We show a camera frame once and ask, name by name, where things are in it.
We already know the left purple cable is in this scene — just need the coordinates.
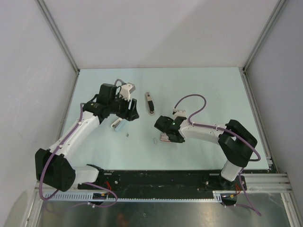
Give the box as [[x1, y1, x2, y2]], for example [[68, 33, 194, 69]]
[[38, 78, 118, 209]]

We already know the slotted cable duct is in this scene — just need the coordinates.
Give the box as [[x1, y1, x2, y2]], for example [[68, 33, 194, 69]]
[[49, 192, 237, 204]]

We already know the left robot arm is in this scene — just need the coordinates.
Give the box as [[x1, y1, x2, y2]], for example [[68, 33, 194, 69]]
[[35, 83, 139, 192]]

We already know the light blue white stapler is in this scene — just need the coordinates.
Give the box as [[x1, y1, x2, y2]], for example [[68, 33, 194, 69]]
[[111, 119, 126, 132]]

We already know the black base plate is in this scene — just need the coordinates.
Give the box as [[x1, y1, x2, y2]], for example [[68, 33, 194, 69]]
[[78, 170, 247, 199]]

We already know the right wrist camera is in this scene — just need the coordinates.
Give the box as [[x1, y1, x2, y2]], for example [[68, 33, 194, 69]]
[[172, 108, 187, 119]]

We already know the purple cable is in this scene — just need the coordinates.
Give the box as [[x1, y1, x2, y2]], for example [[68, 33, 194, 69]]
[[174, 94, 262, 217], [38, 78, 118, 209]]

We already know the right aluminium rail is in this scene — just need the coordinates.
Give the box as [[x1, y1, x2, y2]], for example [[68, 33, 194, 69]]
[[243, 174, 292, 193]]

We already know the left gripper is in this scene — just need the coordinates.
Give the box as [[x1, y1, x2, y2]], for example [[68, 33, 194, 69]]
[[108, 93, 139, 122]]

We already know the aluminium frame post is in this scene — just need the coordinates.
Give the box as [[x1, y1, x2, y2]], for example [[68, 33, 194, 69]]
[[35, 0, 80, 75], [242, 0, 287, 71]]

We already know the right aluminium frame post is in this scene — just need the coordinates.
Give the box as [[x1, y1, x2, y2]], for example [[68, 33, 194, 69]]
[[242, 0, 287, 71]]

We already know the beige black stapler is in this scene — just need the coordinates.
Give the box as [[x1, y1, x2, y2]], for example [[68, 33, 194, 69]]
[[145, 92, 155, 116]]

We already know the left aluminium frame post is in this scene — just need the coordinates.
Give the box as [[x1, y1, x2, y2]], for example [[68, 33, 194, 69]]
[[35, 0, 80, 75]]

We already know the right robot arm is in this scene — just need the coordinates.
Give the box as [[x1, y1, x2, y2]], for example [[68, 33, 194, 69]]
[[154, 115, 261, 190]]

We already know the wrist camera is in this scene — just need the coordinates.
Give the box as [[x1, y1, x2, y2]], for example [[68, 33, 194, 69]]
[[119, 83, 136, 101], [172, 108, 187, 119]]

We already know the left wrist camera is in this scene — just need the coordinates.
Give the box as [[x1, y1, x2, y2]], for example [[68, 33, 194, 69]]
[[119, 83, 136, 101]]

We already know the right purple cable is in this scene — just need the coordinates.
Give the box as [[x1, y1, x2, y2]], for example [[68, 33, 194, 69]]
[[174, 94, 262, 217]]

